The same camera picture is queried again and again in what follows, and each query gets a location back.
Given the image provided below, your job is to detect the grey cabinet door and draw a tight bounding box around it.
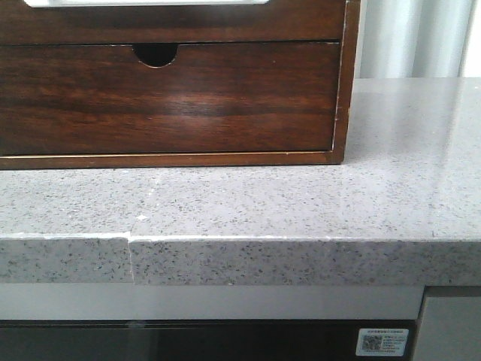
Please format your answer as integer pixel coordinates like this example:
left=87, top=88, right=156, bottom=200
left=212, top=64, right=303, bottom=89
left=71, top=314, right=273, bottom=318
left=413, top=287, right=480, bottom=360

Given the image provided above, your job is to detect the white QR code sticker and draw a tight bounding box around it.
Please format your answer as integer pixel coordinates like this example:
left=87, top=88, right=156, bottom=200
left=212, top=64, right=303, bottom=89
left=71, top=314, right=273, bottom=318
left=355, top=328, right=410, bottom=356

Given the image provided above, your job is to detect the dark wooden drawer cabinet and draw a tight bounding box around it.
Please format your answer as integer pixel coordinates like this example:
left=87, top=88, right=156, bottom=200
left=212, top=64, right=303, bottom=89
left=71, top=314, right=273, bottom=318
left=1, top=1, right=360, bottom=170

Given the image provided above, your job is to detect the black glass appliance door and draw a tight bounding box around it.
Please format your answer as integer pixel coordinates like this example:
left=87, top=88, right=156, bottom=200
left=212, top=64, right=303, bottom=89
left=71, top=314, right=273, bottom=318
left=1, top=320, right=416, bottom=360

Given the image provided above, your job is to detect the wooden drawer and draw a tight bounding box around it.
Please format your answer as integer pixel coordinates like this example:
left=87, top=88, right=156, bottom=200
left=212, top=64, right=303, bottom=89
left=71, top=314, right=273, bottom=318
left=1, top=1, right=346, bottom=45
left=1, top=42, right=340, bottom=156

